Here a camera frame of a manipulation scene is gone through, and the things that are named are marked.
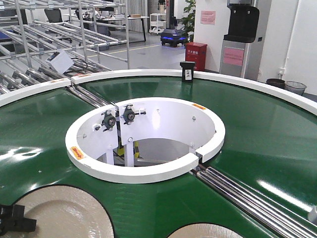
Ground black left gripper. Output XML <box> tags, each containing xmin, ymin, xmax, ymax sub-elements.
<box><xmin>0</xmin><ymin>204</ymin><xmax>37</xmax><ymax>236</ymax></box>

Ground beige plate with black rim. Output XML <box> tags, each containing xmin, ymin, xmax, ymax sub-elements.
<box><xmin>5</xmin><ymin>185</ymin><xmax>114</xmax><ymax>238</ymax></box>

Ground white cart shelf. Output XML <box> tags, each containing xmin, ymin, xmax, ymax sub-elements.
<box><xmin>149</xmin><ymin>13</ymin><xmax>166</xmax><ymax>35</ymax></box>

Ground steel conveyor rollers far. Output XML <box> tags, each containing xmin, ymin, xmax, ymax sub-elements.
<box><xmin>66</xmin><ymin>86</ymin><xmax>112</xmax><ymax>108</ymax></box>

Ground steel conveyor rollers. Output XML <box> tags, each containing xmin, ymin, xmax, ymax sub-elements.
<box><xmin>66</xmin><ymin>86</ymin><xmax>112</xmax><ymax>108</ymax></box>
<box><xmin>191</xmin><ymin>164</ymin><xmax>317</xmax><ymax>238</ymax></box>

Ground white box on rack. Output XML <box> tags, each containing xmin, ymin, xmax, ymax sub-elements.
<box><xmin>46</xmin><ymin>50</ymin><xmax>74</xmax><ymax>73</ymax></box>

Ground metal roller rack shelving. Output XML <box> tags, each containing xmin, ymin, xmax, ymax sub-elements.
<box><xmin>0</xmin><ymin>0</ymin><xmax>131</xmax><ymax>95</ymax></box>

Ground office desk in background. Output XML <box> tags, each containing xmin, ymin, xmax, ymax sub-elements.
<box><xmin>62</xmin><ymin>13</ymin><xmax>150</xmax><ymax>43</ymax></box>

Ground black sensor box on rim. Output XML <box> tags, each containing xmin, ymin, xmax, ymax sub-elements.
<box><xmin>180</xmin><ymin>61</ymin><xmax>195</xmax><ymax>83</ymax></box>

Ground blue lit mobile robot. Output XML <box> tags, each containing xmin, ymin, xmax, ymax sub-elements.
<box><xmin>160</xmin><ymin>29</ymin><xmax>188</xmax><ymax>47</ymax></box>

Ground red fire extinguisher cabinet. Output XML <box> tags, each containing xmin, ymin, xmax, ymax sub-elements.
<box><xmin>185</xmin><ymin>42</ymin><xmax>208</xmax><ymax>71</ymax></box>

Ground steel conveyor rollers near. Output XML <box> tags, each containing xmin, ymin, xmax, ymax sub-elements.
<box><xmin>191</xmin><ymin>164</ymin><xmax>317</xmax><ymax>238</ymax></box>

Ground green potted plant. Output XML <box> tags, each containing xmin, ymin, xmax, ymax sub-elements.
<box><xmin>181</xmin><ymin>0</ymin><xmax>196</xmax><ymax>43</ymax></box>

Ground green circular conveyor belt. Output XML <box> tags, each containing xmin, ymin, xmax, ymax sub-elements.
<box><xmin>0</xmin><ymin>76</ymin><xmax>317</xmax><ymax>238</ymax></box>

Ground black grey water dispenser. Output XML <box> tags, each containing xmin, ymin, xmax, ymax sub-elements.
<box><xmin>220</xmin><ymin>0</ymin><xmax>260</xmax><ymax>78</ymax></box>

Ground dark round waste bin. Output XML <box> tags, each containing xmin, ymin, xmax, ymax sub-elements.
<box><xmin>266</xmin><ymin>78</ymin><xmax>285</xmax><ymax>89</ymax></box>

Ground white outer conveyor rim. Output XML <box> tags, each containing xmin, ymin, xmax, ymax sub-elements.
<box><xmin>0</xmin><ymin>69</ymin><xmax>317</xmax><ymax>115</ymax></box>

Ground mesh waste bin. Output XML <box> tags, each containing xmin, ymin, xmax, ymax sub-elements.
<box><xmin>284</xmin><ymin>81</ymin><xmax>307</xmax><ymax>96</ymax></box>

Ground white inner conveyor ring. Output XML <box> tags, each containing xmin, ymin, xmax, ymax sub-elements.
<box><xmin>65</xmin><ymin>97</ymin><xmax>226</xmax><ymax>184</ymax></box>

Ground pink wall notice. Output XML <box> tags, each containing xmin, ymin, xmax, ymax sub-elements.
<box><xmin>200</xmin><ymin>10</ymin><xmax>216</xmax><ymax>25</ymax></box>

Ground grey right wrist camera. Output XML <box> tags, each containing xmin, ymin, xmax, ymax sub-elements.
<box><xmin>307</xmin><ymin>205</ymin><xmax>317</xmax><ymax>225</ymax></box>

